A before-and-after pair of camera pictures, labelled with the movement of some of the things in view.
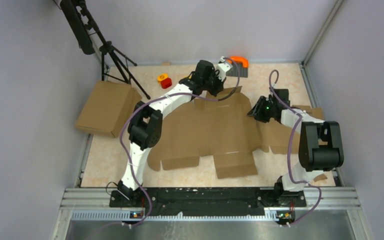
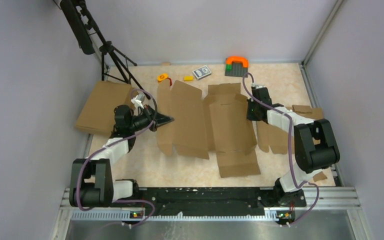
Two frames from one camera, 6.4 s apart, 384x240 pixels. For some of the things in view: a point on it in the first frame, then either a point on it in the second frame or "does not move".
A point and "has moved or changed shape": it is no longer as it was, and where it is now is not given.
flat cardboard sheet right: [276, 135] does not move
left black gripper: [220, 84] → [160, 119]
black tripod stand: [82, 26] does not move
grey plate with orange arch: [243, 64] does not move
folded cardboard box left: [109, 108] does not move
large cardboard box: [225, 129] has moved or changed shape
